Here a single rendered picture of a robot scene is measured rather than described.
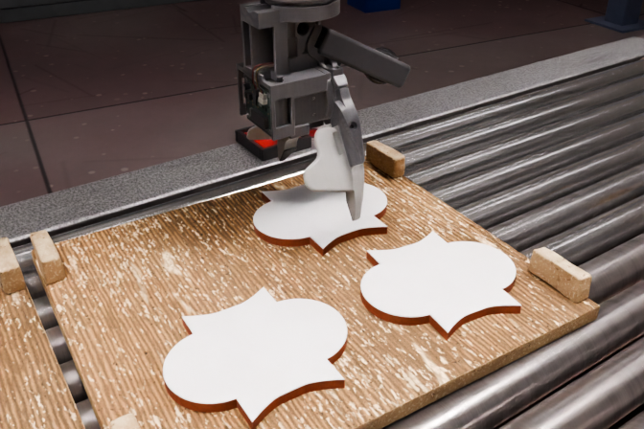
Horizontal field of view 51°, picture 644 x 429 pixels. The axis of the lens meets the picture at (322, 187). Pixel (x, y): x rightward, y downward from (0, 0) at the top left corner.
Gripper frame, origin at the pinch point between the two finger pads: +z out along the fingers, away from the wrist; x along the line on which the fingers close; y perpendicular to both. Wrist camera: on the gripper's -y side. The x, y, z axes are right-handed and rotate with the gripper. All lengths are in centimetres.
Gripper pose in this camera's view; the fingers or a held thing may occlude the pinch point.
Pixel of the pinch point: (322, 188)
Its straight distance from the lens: 70.7
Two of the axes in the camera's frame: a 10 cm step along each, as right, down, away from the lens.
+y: -8.6, 2.6, -4.5
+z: 0.1, 8.7, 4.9
